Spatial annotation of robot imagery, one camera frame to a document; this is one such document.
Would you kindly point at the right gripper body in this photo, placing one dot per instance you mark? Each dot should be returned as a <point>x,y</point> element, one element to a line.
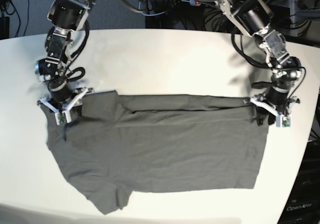
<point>61,95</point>

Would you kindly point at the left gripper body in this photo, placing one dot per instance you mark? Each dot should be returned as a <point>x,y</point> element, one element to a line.
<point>276,100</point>

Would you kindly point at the dark grey T-shirt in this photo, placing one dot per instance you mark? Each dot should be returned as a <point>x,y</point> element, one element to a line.
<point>121,144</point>

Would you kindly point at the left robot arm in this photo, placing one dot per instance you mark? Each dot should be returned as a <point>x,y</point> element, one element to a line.
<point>252,18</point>

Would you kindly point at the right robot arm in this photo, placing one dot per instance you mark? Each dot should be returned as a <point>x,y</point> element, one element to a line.
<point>63,44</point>

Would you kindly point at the black OpenArm base box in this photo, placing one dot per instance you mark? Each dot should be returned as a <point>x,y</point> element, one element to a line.
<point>303,204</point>

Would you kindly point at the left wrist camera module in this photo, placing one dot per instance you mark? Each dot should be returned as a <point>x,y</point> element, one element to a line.
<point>283,121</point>

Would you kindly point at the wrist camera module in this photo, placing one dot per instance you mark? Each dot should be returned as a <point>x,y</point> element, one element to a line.
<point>63,117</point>
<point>283,121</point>

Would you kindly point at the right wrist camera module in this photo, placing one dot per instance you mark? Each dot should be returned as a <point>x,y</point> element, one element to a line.
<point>63,117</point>

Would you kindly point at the aluminium frame profile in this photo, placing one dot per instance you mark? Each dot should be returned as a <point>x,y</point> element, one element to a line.
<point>301,15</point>

